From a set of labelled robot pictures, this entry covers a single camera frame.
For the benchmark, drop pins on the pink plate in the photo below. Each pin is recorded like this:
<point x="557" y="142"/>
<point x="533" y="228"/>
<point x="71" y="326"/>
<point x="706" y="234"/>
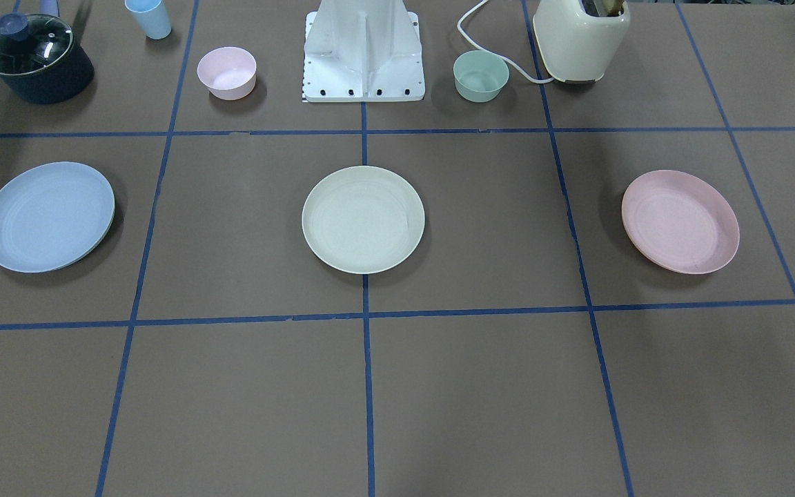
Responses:
<point x="680" y="222"/>

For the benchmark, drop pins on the light blue plate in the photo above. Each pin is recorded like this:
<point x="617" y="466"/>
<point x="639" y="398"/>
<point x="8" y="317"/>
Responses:
<point x="52" y="216"/>

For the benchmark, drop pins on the cream white plate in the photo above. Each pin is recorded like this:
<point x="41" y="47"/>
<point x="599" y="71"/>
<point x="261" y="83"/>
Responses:
<point x="363" y="220"/>

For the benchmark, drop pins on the green bowl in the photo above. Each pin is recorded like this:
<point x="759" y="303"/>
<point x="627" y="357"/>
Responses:
<point x="479" y="76"/>

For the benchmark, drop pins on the pink bowl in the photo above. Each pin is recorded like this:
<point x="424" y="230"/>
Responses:
<point x="229" y="73"/>

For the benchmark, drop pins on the cream toaster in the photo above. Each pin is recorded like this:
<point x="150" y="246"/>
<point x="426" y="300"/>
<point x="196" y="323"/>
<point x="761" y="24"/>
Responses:
<point x="577" y="40"/>

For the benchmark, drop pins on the light blue cup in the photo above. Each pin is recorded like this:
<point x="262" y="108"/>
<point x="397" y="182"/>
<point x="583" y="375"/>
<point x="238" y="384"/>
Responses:
<point x="151" y="16"/>

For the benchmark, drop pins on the dark blue pot with lid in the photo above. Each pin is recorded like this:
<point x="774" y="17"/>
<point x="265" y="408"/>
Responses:
<point x="41" y="59"/>

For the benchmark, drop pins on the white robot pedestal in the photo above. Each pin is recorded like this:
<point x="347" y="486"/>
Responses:
<point x="362" y="52"/>

